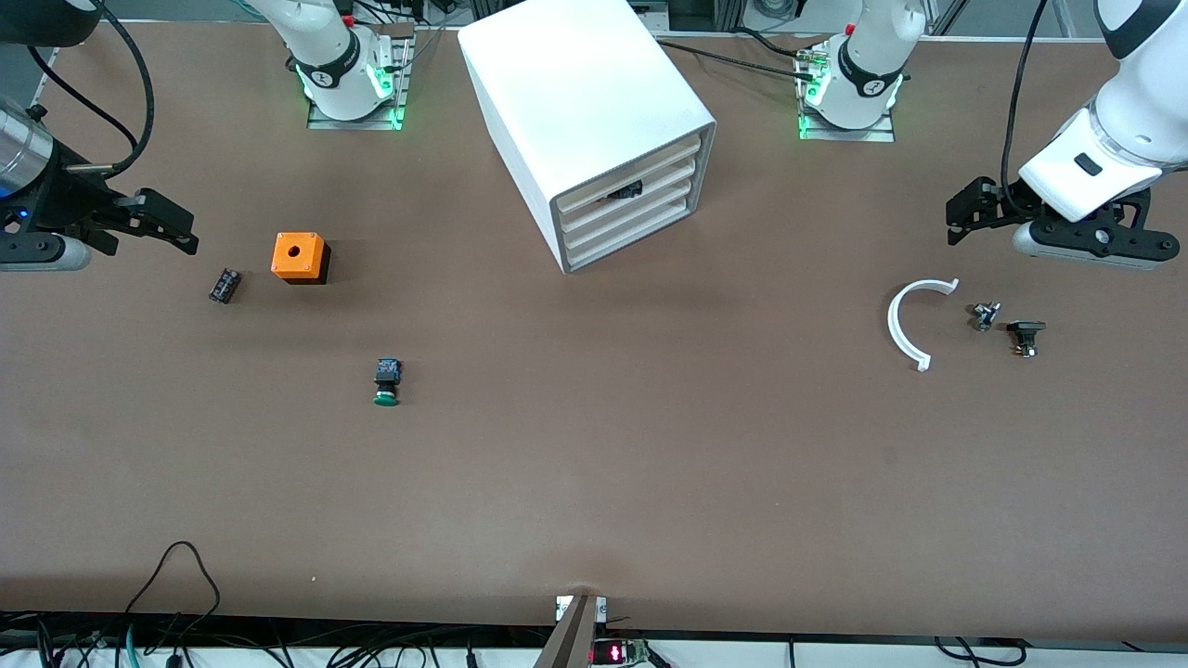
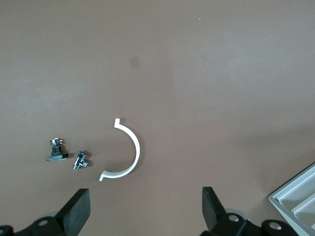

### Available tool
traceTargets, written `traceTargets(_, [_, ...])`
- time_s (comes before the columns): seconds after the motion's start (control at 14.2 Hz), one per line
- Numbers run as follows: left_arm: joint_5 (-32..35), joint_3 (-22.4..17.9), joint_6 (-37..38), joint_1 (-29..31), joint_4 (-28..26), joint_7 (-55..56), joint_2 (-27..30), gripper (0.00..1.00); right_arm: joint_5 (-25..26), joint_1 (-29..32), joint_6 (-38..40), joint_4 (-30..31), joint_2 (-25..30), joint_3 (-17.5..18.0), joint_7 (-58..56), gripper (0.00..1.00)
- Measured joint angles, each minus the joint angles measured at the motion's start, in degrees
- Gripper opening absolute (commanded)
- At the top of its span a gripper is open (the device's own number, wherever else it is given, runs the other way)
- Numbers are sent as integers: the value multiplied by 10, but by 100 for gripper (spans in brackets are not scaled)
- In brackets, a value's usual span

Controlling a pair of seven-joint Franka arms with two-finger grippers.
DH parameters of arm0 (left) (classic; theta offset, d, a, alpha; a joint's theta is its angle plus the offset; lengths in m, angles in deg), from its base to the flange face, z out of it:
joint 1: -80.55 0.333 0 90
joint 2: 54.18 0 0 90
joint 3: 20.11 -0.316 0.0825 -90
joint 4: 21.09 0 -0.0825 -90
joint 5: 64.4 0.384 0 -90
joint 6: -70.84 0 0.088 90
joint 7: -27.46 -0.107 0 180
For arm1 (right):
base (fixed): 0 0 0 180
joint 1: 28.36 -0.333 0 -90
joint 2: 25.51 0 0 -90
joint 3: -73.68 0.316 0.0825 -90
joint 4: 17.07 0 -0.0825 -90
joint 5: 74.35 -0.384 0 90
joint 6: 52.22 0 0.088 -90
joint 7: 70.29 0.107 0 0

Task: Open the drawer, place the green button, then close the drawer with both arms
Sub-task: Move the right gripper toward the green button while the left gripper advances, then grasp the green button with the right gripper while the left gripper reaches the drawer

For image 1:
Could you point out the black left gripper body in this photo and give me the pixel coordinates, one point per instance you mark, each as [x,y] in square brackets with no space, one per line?
[1004,203]

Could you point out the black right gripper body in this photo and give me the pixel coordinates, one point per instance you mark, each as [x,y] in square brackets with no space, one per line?
[67,199]

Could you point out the green push button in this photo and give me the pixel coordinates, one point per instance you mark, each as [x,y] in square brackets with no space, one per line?
[387,382]

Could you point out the white drawer with button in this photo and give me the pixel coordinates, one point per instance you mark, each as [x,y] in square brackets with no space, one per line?
[668,199]

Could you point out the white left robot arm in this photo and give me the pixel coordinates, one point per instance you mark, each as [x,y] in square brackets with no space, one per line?
[1114,139]

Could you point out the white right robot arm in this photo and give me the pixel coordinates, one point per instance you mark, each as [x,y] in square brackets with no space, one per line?
[329,46]

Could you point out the white drawer with black part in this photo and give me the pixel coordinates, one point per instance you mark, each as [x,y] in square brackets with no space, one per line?
[668,181]

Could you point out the black part inside drawer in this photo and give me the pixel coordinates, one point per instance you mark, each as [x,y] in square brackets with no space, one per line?
[624,191]

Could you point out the white drawer cabinet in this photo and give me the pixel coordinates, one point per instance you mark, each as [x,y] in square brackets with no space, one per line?
[575,83]

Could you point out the small black electronic component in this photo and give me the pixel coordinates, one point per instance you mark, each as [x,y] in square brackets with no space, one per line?
[225,286]

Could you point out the small grey metal component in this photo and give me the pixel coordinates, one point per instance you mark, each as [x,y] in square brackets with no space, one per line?
[985,316]

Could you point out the white curved plastic arc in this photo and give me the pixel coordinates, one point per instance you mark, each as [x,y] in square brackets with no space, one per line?
[893,325]

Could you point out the orange box with hole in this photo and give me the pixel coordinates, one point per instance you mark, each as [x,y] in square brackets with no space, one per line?
[297,252]

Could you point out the device with red display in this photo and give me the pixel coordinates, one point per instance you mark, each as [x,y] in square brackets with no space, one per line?
[617,653]

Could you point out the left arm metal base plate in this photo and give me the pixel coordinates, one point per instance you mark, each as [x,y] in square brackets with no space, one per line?
[882,135]

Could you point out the black switch component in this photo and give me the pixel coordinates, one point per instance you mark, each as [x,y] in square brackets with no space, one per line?
[1026,329]

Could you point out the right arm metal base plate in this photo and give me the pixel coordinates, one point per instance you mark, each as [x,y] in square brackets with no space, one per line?
[325,123]

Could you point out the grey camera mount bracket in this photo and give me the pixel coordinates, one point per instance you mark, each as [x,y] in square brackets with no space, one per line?
[571,640]

